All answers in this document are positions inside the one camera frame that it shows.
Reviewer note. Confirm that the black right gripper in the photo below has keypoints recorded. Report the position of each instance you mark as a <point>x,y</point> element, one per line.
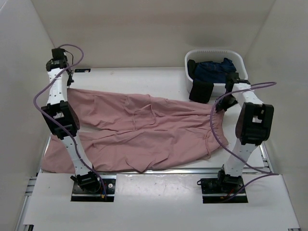
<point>221,106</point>

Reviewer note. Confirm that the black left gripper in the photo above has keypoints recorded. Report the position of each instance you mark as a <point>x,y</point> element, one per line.
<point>69,81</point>

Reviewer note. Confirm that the pink trousers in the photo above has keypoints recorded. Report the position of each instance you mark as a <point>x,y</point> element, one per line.
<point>135,132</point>

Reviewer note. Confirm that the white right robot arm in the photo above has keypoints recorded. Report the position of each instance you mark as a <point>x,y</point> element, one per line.
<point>252,128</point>

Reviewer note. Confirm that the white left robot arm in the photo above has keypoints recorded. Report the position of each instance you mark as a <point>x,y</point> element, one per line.
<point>63,121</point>

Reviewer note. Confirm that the dark blue trousers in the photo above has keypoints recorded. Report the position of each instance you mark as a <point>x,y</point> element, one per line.
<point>214,72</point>

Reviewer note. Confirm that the black garment over basket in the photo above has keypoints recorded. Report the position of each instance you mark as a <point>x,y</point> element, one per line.
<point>202,86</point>

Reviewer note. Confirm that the white plastic basket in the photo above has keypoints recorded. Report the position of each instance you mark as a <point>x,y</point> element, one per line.
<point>215,55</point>

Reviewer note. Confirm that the white front cover board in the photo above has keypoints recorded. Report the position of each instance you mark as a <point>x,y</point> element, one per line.
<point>158,203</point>

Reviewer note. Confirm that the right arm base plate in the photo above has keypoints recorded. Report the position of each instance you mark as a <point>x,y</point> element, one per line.
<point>216,190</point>

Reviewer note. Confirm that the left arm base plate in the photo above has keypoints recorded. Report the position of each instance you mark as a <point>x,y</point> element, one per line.
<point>97,194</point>

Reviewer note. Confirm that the aluminium table frame rail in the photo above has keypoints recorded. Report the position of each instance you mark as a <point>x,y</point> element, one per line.
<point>165,82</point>

